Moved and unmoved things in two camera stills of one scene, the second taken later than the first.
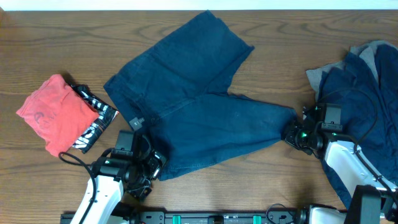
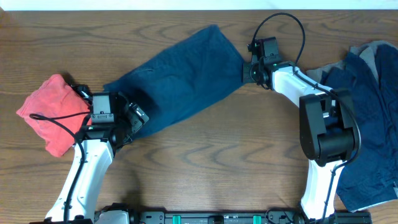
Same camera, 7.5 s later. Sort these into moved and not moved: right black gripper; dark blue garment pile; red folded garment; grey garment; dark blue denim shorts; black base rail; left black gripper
Moved: dark blue denim shorts; left black gripper; right black gripper
Not moved: black base rail; grey garment; dark blue garment pile; red folded garment
